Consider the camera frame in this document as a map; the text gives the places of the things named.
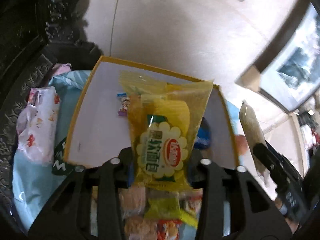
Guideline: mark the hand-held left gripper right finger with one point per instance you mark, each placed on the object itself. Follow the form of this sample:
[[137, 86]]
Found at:
[[212, 180]]

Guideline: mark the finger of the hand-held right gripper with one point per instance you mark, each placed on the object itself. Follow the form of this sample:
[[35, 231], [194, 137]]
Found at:
[[267, 160]]

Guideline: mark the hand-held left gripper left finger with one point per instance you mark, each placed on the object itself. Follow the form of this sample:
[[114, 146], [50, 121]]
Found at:
[[110, 180]]

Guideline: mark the beige snack bar packet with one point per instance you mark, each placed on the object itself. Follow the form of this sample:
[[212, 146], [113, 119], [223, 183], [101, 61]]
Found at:
[[250, 125]]

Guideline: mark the blue snack packet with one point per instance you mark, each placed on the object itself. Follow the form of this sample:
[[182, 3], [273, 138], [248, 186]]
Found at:
[[203, 137]]

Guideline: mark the heap of assorted snacks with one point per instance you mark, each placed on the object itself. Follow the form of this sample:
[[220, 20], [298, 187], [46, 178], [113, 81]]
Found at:
[[162, 205]]

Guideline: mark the yellow cardboard box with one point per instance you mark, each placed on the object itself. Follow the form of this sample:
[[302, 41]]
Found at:
[[100, 117]]

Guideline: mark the yellow bread packet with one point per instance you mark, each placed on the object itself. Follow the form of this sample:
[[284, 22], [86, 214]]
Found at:
[[162, 130]]

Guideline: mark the small white candy packet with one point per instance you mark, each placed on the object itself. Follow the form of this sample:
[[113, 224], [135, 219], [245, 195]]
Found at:
[[123, 105]]

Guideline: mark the red apple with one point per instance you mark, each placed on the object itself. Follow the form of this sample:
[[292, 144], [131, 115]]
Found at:
[[241, 143]]

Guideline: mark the light blue printed tablecloth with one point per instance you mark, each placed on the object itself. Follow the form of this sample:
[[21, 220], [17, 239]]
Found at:
[[30, 180]]

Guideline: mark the cardboard corner protector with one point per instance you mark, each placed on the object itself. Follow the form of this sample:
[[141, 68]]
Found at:
[[248, 78]]

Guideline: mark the white plastic bag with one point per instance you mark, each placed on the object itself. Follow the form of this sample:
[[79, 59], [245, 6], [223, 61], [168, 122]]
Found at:
[[37, 125]]

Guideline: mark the framed painting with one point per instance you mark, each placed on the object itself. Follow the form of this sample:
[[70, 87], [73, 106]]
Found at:
[[295, 62]]

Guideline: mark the dark carved wooden furniture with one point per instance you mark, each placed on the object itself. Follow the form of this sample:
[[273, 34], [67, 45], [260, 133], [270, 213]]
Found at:
[[25, 42]]

